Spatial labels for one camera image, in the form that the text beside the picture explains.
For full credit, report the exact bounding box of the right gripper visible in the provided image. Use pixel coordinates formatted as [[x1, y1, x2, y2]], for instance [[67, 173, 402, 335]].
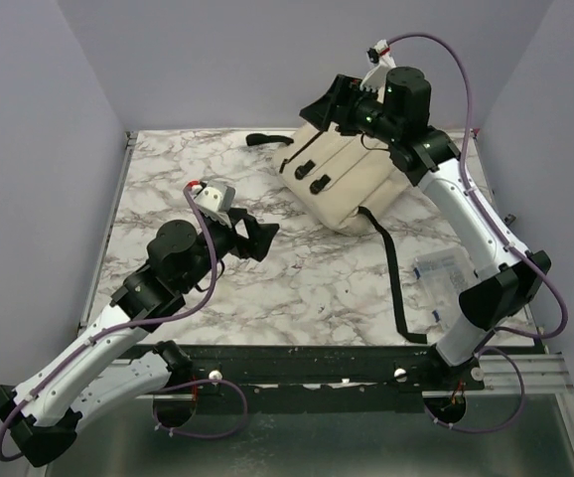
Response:
[[301, 73, 402, 145]]

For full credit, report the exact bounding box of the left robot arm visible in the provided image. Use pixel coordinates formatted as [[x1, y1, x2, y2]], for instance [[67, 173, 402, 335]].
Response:
[[0, 208, 279, 467]]

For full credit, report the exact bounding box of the cream canvas backpack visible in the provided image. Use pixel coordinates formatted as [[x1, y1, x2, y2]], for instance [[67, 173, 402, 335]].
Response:
[[245, 123, 427, 345]]

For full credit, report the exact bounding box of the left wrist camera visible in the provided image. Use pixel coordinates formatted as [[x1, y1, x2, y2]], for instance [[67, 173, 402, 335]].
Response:
[[189, 181, 235, 228]]

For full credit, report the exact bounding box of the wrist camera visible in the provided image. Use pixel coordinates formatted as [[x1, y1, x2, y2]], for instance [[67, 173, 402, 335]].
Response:
[[189, 181, 235, 228], [359, 40, 396, 91]]

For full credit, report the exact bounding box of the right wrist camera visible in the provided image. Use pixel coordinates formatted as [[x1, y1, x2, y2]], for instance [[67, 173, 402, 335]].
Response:
[[359, 40, 396, 91]]

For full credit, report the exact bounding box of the clear plastic organizer box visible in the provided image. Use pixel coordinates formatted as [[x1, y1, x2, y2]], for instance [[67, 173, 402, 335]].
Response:
[[413, 246, 478, 332]]

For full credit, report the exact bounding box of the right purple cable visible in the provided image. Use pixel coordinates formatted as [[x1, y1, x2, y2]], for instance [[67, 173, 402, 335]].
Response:
[[385, 33, 571, 434]]

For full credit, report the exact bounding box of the black metal base plate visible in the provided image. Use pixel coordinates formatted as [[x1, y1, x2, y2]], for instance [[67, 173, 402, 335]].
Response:
[[112, 342, 543, 415]]

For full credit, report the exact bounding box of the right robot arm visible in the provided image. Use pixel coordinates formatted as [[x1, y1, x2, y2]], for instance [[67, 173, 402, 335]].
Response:
[[300, 67, 551, 390]]

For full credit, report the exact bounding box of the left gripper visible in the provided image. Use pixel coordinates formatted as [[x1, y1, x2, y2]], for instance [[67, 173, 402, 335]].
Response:
[[180, 208, 279, 292]]

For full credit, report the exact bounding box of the aluminium rail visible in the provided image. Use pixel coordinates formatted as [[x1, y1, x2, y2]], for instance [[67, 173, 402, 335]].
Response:
[[46, 355, 574, 398]]

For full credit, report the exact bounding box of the grey metal bracket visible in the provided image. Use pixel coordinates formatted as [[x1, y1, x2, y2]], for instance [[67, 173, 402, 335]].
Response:
[[503, 214, 516, 226]]

